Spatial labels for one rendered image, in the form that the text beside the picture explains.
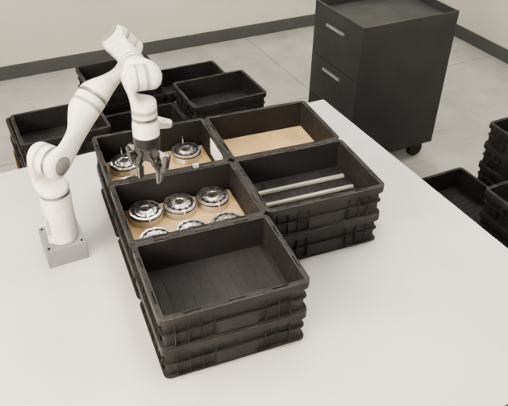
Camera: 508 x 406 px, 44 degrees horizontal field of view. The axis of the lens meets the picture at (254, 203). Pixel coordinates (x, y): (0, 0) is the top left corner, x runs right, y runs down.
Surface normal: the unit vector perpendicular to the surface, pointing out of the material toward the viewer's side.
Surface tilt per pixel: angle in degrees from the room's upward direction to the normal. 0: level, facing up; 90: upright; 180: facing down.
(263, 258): 0
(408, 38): 90
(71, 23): 90
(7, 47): 90
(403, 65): 90
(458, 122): 0
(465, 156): 0
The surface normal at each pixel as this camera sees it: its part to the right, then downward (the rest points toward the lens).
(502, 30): -0.89, 0.26
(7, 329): 0.02, -0.80
